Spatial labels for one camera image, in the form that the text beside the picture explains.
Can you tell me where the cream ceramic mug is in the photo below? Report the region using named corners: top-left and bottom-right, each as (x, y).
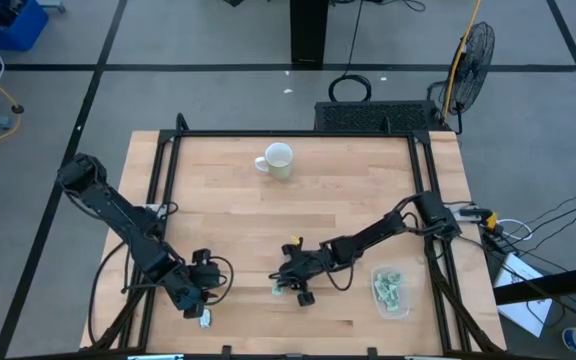
top-left (253, 141), bottom-right (295, 181)

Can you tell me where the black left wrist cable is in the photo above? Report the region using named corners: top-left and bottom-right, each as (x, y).
top-left (202, 255), bottom-right (235, 306)

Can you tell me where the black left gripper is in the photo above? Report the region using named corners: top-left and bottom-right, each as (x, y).
top-left (159, 266), bottom-right (220, 321)

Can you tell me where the yellow hanging cable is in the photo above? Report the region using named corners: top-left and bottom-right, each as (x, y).
top-left (442, 0), bottom-right (483, 119)

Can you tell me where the black hanging cable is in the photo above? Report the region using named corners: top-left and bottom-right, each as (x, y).
top-left (327, 0), bottom-right (373, 104)

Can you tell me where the black metal beam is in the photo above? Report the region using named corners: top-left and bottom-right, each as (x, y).
top-left (492, 262), bottom-right (576, 306)

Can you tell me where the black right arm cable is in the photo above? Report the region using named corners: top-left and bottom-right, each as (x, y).
top-left (325, 252), bottom-right (358, 293)

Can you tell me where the black rectangular post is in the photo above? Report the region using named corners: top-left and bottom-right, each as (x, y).
top-left (289, 0), bottom-right (330, 66)

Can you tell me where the black metal table frame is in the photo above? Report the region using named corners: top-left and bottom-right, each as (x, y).
top-left (85, 112), bottom-right (507, 360)

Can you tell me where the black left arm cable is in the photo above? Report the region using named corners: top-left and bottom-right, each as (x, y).
top-left (86, 239), bottom-right (134, 347)

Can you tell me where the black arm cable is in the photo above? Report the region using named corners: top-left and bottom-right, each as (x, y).
top-left (325, 252), bottom-right (358, 293)
top-left (86, 239), bottom-right (134, 347)

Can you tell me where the white cardboard box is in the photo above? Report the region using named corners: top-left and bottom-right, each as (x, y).
top-left (492, 252), bottom-right (554, 339)

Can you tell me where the clear bag of green items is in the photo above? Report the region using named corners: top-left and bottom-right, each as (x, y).
top-left (370, 264), bottom-right (412, 321)

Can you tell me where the blue plastic bin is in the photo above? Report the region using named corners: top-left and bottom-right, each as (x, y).
top-left (0, 0), bottom-right (49, 52)

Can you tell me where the white coiled cable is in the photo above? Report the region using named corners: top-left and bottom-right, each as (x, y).
top-left (497, 217), bottom-right (534, 242)

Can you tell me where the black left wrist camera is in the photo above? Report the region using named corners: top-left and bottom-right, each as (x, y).
top-left (190, 248), bottom-right (223, 291)

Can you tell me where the black floor fan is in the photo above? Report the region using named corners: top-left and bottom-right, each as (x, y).
top-left (426, 20), bottom-right (497, 135)

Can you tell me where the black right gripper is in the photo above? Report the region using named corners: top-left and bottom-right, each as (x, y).
top-left (267, 244), bottom-right (337, 308)

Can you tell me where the black vented computer case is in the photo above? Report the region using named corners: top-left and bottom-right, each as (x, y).
top-left (313, 99), bottom-right (442, 134)

